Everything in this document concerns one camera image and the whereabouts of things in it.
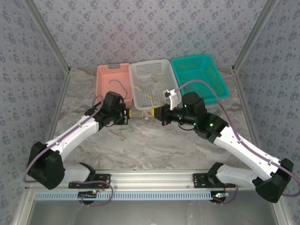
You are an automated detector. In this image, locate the yellow-green striped cable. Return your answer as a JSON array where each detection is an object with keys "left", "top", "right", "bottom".
[
  {"left": 132, "top": 85, "right": 163, "bottom": 106},
  {"left": 151, "top": 74, "right": 166, "bottom": 84},
  {"left": 118, "top": 123, "right": 135, "bottom": 142},
  {"left": 130, "top": 109, "right": 154, "bottom": 118}
]

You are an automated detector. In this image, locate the dark wire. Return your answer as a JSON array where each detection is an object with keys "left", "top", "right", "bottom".
[{"left": 109, "top": 79, "right": 128, "bottom": 99}]

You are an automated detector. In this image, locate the pink perforated plastic basket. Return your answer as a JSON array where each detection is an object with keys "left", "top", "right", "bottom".
[{"left": 95, "top": 62, "right": 134, "bottom": 107}]

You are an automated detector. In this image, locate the white perforated plastic basket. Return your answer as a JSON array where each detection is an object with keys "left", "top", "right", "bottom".
[{"left": 128, "top": 59, "right": 182, "bottom": 112}]

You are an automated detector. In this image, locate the teal perforated plastic basket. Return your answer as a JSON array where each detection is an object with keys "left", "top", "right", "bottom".
[{"left": 170, "top": 54, "right": 230, "bottom": 105}]

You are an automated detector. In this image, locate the black controller board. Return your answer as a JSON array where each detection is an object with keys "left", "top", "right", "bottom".
[
  {"left": 212, "top": 192, "right": 229, "bottom": 204},
  {"left": 78, "top": 190, "right": 98, "bottom": 205}
]

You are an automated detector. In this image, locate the grey metal panel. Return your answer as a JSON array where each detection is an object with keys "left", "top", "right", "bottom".
[{"left": 14, "top": 191, "right": 289, "bottom": 225}]

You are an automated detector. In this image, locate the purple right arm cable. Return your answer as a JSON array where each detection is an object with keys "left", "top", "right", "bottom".
[{"left": 174, "top": 79, "right": 300, "bottom": 197}]

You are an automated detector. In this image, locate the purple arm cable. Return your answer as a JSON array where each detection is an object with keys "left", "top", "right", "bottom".
[
  {"left": 174, "top": 79, "right": 300, "bottom": 197},
  {"left": 22, "top": 95, "right": 105, "bottom": 184}
]

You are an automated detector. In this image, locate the aluminium side rail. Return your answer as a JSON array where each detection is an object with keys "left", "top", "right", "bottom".
[
  {"left": 44, "top": 69, "right": 71, "bottom": 147},
  {"left": 232, "top": 69, "right": 262, "bottom": 147}
]

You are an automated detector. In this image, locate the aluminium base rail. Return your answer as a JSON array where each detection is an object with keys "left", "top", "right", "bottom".
[{"left": 92, "top": 169, "right": 213, "bottom": 191}]

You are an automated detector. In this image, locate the slotted cable duct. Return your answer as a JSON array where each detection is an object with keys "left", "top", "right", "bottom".
[{"left": 34, "top": 190, "right": 227, "bottom": 202}]

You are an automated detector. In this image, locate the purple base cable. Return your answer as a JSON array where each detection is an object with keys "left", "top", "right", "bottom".
[
  {"left": 79, "top": 180, "right": 114, "bottom": 207},
  {"left": 213, "top": 184, "right": 239, "bottom": 205}
]

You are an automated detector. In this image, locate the aluminium frame post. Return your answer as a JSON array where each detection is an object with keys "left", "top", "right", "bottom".
[
  {"left": 23, "top": 0, "right": 71, "bottom": 74},
  {"left": 231, "top": 0, "right": 280, "bottom": 74}
]

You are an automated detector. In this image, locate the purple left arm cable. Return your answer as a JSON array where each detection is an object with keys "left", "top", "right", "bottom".
[{"left": 22, "top": 95, "right": 105, "bottom": 184}]

